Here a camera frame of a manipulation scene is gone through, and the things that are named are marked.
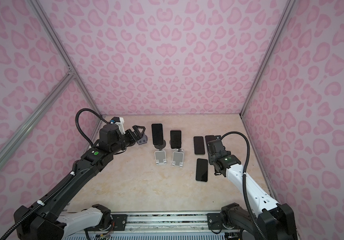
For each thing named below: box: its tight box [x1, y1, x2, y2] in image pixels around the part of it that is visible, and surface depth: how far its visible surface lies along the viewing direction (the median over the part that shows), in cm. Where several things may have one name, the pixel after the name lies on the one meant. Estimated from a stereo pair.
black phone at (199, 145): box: [193, 136, 205, 155], surface depth 103 cm
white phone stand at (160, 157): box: [154, 149, 167, 166], surface depth 94 cm
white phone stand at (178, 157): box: [172, 148, 185, 167], surface depth 93 cm
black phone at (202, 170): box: [195, 158, 208, 182], surface depth 95 cm
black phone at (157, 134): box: [151, 123, 164, 145], surface depth 97 cm
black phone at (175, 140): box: [169, 129, 182, 149], surface depth 97 cm
